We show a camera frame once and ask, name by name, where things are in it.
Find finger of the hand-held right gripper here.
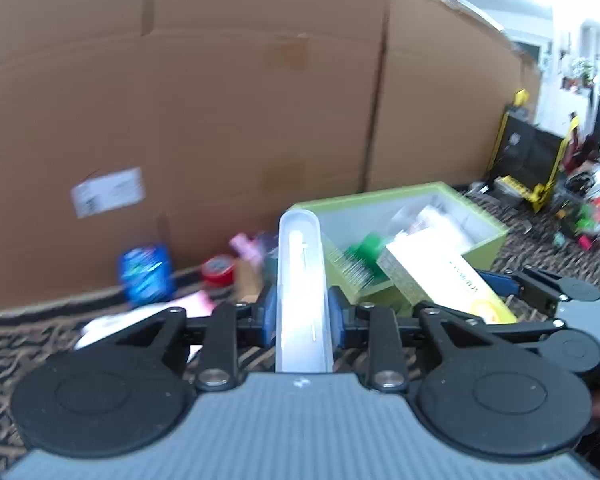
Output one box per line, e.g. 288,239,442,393
482,317,568,346
475,267,568,317

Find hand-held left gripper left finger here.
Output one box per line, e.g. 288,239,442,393
87,285,281,393

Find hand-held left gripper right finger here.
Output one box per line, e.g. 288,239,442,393
327,286,526,393

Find green cardboard box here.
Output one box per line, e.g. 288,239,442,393
286,181,510,318

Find translucent white case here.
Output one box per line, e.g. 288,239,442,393
275,210,333,373

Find red tape roll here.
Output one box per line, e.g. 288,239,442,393
201,255,237,287

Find yellow-green box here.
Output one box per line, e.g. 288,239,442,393
377,227,518,323

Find blue packet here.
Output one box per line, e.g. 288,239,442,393
119,245,176,305

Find short copper box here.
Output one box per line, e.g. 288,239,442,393
235,260,270,305

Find silver black striped pouch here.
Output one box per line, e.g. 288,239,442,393
325,249,381,293

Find green plastic item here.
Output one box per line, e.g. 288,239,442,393
342,232,387,273

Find pink packet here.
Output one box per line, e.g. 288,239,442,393
230,232,263,266

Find white plastic packet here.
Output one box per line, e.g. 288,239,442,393
394,202,477,251

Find clear container of toys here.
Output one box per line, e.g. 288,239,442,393
550,152,600,256

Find white shipping label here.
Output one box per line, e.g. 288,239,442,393
71,167,146,219

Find large brown cardboard box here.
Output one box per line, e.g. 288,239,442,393
0,0,543,313

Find black letter-patterned blanket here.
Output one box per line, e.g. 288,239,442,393
0,187,600,480

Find black box yellow straps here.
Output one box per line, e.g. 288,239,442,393
485,89,581,213

